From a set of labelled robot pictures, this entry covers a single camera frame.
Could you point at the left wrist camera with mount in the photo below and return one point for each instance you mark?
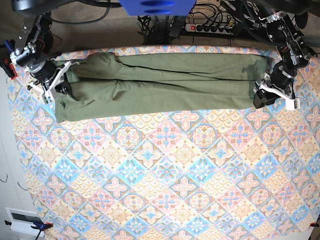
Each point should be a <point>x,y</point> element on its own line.
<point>291,101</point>

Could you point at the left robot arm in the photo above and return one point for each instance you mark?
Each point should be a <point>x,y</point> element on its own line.
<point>296,51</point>

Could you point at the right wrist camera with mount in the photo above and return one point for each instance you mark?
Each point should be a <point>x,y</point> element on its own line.
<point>47,91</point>

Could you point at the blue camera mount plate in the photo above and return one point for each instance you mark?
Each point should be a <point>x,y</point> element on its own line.
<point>157,7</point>

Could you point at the red black clamp lower left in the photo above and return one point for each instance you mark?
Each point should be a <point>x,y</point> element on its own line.
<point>35,229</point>

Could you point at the red black clamp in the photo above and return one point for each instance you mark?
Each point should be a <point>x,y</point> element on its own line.
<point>5,62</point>
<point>35,229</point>

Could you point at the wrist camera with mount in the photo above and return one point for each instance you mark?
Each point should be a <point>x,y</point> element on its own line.
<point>291,101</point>
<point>47,91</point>

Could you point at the white power strip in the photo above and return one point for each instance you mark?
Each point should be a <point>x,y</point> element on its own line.
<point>208,29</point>

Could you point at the olive green t-shirt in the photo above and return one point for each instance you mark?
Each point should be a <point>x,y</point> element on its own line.
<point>106,85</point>

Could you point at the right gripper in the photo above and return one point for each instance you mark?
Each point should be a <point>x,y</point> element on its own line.
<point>45,72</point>

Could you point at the white wall outlet box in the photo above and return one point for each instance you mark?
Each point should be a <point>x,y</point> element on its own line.
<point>22,221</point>

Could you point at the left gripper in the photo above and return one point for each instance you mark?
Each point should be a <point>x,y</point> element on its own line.
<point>282,76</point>

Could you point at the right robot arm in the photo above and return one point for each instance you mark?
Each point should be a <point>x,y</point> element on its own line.
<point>32,51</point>

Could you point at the red clamp lower right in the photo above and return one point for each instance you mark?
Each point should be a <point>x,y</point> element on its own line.
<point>314,225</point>

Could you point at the red black clamp upper left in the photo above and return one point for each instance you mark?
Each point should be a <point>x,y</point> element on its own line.
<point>5,62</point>

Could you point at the patterned colourful tablecloth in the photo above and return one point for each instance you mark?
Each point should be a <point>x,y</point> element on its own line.
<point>183,175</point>

